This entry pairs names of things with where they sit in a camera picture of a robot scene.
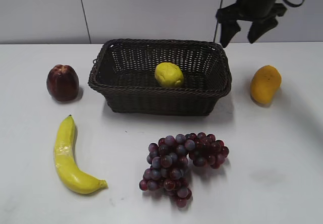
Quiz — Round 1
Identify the yellow banana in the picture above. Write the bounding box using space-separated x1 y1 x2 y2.
53 115 108 194

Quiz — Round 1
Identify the orange yellow mango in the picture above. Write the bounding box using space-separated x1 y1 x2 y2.
250 65 282 105

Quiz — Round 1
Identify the yellow lemon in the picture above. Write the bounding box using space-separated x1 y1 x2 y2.
154 62 184 88

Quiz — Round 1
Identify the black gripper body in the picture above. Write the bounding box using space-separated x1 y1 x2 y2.
220 0 287 23

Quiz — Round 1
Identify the dark red wax apple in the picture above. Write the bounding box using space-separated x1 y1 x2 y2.
46 65 79 102

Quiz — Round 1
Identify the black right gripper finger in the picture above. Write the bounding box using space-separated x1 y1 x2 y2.
247 17 278 43
220 20 241 48

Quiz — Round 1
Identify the red grape bunch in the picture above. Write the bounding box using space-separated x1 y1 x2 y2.
139 132 230 208

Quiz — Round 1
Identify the thin dark vertical pole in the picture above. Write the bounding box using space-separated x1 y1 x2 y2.
213 0 224 43

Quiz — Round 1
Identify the black wicker basket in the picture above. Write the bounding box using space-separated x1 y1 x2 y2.
88 39 232 116

